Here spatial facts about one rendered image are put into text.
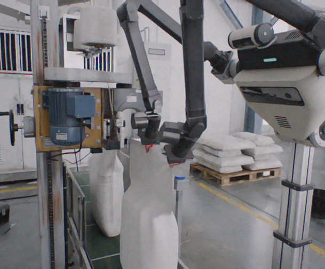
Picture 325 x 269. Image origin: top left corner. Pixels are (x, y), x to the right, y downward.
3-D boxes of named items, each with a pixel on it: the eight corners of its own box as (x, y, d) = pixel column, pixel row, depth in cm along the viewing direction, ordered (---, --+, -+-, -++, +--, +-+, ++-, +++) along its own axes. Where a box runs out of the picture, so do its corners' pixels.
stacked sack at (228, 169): (243, 172, 428) (244, 164, 426) (219, 175, 409) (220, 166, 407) (216, 161, 487) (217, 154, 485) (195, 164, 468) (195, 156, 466)
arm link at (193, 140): (200, 141, 93) (199, 127, 97) (181, 137, 91) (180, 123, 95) (192, 152, 99) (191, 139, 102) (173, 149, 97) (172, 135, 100)
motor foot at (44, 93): (71, 110, 133) (70, 91, 132) (44, 110, 128) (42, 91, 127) (68, 109, 142) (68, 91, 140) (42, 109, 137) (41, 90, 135)
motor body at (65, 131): (88, 145, 128) (87, 88, 124) (52, 148, 121) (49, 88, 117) (81, 139, 141) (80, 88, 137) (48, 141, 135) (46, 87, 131)
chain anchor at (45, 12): (50, 19, 134) (49, 5, 133) (38, 18, 132) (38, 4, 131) (49, 21, 137) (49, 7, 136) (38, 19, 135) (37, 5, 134)
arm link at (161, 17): (137, -22, 109) (128, -13, 118) (121, 8, 107) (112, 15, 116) (218, 47, 129) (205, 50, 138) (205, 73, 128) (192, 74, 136)
